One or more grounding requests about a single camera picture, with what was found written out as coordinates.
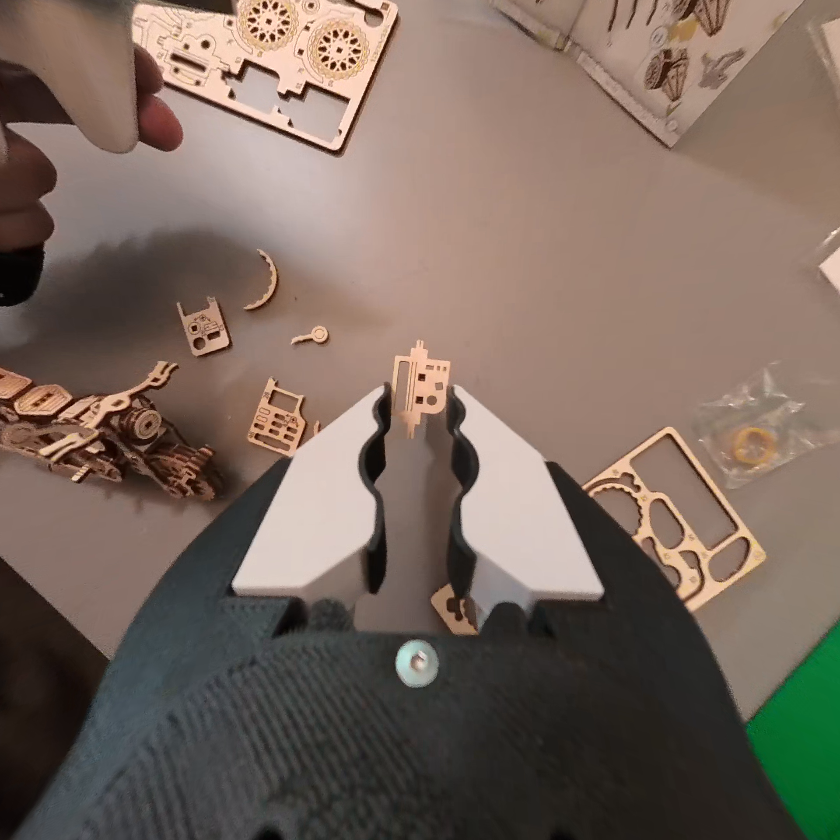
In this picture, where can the white packet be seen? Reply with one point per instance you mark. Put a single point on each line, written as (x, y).
(832, 262)

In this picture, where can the yellow rubber band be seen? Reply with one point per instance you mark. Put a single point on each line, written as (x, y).
(736, 446)

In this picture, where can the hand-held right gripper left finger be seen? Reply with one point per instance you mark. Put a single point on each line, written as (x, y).
(315, 518)

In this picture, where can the green plastic bin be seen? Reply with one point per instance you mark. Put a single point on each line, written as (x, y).
(800, 722)

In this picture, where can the curved wooden gear piece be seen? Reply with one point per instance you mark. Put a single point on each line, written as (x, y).
(270, 282)

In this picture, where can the small key-shaped wooden piece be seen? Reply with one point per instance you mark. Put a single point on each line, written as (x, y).
(303, 339)

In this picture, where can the person's left hand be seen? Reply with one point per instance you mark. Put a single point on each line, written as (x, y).
(161, 111)

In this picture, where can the small pronged wooden plate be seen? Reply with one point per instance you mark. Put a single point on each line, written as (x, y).
(190, 344)

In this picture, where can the clear plastic bag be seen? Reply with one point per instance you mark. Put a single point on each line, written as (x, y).
(728, 407)

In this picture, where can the wooden plate with square holes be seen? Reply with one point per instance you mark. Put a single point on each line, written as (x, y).
(401, 387)

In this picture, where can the grey desk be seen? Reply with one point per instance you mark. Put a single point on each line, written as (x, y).
(525, 262)

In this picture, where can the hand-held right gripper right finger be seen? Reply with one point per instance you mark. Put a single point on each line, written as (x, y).
(518, 518)

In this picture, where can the open instruction booklet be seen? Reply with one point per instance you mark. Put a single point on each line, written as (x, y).
(630, 39)

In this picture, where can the wooden cut-out frame sheet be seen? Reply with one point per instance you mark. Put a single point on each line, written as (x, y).
(600, 489)

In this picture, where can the wooden motorcycle model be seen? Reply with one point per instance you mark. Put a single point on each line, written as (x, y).
(138, 426)

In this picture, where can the wooden sheet with wheels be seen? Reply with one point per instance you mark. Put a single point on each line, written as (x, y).
(289, 56)

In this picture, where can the wooden grid piece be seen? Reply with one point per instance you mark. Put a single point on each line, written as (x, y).
(275, 412)

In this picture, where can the small wooden puzzle piece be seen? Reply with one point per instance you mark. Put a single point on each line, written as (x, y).
(446, 600)

